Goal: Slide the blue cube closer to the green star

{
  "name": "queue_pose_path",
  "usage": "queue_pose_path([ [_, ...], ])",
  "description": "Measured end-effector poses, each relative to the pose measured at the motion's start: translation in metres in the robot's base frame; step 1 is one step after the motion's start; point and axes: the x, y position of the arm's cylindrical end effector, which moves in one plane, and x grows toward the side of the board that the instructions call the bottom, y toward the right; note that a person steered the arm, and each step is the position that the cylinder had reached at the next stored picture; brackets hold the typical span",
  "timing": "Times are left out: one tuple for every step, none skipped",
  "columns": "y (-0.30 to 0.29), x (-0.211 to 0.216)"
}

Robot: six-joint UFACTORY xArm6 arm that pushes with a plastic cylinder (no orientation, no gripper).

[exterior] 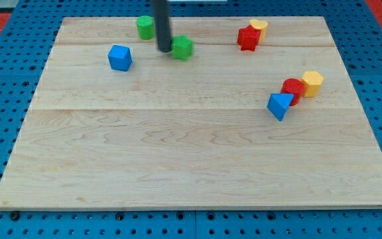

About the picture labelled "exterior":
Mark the green star block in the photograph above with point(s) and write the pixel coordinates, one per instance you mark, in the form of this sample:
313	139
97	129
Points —
182	47

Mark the red cylinder block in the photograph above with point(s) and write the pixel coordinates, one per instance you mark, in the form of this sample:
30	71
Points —
295	87

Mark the yellow hexagon block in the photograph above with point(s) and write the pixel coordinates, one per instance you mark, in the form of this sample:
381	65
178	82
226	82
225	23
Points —
312	81

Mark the light wooden board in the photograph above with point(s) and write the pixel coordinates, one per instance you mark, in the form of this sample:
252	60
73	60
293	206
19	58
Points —
192	135

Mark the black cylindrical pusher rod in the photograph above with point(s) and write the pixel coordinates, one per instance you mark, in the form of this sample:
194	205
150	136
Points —
162	25

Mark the blue cube block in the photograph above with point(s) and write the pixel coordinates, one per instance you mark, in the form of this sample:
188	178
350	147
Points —
120	58

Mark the blue triangle block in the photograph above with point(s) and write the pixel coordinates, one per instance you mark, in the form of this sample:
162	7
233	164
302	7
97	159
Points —
279	103

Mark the yellow heart block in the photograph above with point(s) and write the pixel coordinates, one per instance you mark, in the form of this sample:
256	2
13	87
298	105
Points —
260	25

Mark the red star block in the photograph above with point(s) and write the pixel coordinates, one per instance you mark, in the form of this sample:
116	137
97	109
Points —
248	38

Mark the green cylinder block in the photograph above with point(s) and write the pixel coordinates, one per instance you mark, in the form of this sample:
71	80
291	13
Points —
145	27

